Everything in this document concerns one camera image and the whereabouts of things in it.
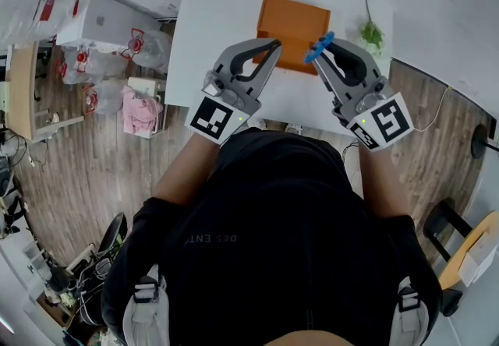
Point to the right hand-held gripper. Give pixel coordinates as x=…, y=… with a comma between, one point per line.
x=390, y=122

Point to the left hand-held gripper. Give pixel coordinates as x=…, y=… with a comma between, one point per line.
x=212, y=120

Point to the orange cardboard box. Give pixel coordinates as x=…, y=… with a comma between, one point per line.
x=292, y=21

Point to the person's left forearm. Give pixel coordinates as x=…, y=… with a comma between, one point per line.
x=187, y=173

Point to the person's right forearm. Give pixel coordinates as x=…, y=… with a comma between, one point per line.
x=384, y=184

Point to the white cardboard box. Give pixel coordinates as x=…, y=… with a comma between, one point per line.
x=481, y=262

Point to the green artificial flower sprig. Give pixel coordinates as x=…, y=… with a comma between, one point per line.
x=372, y=34

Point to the white table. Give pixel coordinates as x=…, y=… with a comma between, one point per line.
x=218, y=25

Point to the white crate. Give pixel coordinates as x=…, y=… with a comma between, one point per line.
x=158, y=89

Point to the pink cloth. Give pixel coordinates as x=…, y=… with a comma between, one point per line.
x=138, y=110

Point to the black standing fan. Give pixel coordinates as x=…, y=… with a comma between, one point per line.
x=478, y=140

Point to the large white carton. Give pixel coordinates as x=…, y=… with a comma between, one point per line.
x=105, y=19

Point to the black stool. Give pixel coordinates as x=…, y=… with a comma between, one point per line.
x=438, y=216

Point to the person's black t-shirt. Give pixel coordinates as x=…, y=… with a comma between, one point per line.
x=273, y=239

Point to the black chair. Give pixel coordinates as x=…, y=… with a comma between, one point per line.
x=115, y=231

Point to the round wooden table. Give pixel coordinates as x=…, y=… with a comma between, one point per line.
x=454, y=266

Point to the large clear plastic bag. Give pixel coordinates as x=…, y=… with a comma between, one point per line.
x=27, y=9

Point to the wooden desk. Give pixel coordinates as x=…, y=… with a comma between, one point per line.
x=21, y=95

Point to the black seat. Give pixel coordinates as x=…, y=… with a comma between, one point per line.
x=450, y=303

